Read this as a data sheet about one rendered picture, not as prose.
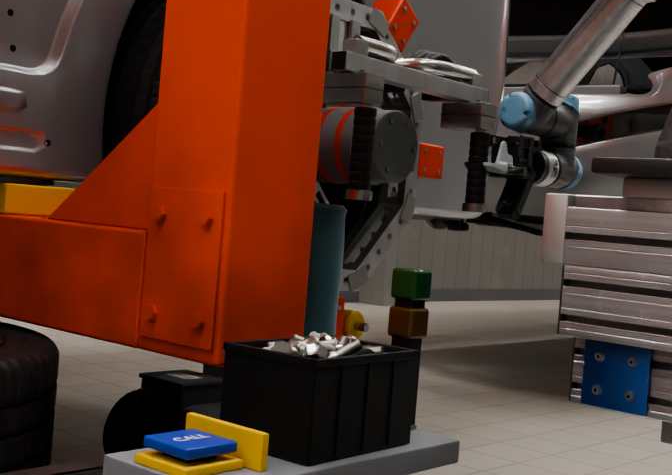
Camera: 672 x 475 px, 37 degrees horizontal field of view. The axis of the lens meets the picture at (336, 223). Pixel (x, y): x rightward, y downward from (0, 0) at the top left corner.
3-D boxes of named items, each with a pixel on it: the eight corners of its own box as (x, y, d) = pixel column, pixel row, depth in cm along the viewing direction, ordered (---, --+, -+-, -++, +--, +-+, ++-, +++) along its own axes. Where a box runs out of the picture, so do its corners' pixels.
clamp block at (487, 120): (454, 131, 194) (456, 103, 194) (495, 131, 188) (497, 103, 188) (439, 128, 190) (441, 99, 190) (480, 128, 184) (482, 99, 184)
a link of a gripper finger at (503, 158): (484, 137, 185) (503, 143, 193) (481, 170, 185) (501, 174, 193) (500, 138, 183) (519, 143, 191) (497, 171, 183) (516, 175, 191)
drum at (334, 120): (328, 184, 197) (334, 112, 197) (418, 189, 183) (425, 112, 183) (279, 178, 186) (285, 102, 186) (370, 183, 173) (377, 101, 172)
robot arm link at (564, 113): (560, 89, 202) (556, 144, 202) (588, 97, 210) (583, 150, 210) (526, 90, 207) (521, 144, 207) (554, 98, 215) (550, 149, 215)
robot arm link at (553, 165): (524, 186, 208) (560, 187, 203) (513, 184, 205) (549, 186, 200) (527, 149, 208) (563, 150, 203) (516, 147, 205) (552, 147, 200)
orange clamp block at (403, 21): (372, 55, 206) (390, 23, 210) (403, 53, 201) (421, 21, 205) (356, 29, 202) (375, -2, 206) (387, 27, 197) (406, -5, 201)
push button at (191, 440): (191, 447, 111) (193, 427, 111) (237, 462, 106) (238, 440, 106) (141, 456, 105) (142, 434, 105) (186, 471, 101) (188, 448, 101)
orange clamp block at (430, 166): (388, 174, 213) (413, 178, 220) (419, 176, 208) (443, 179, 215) (391, 141, 213) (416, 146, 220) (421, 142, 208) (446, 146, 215)
